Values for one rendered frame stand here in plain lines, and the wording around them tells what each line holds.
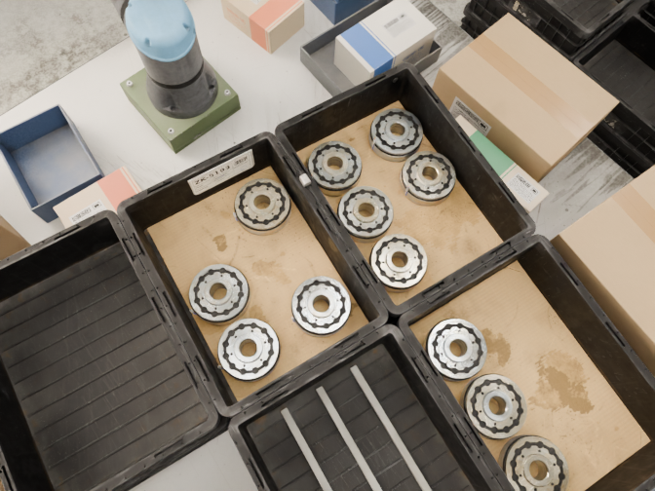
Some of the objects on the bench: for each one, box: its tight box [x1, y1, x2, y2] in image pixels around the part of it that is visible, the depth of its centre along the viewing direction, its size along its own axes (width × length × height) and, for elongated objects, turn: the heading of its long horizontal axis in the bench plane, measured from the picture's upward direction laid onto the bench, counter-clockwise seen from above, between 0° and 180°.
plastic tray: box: [300, 0, 443, 97], centre depth 124 cm, size 27×20×5 cm
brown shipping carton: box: [432, 13, 620, 182], centre depth 114 cm, size 30×22×16 cm
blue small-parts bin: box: [0, 104, 105, 223], centre depth 110 cm, size 20×15×7 cm
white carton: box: [334, 0, 437, 86], centre depth 121 cm, size 20×12×9 cm, turn 128°
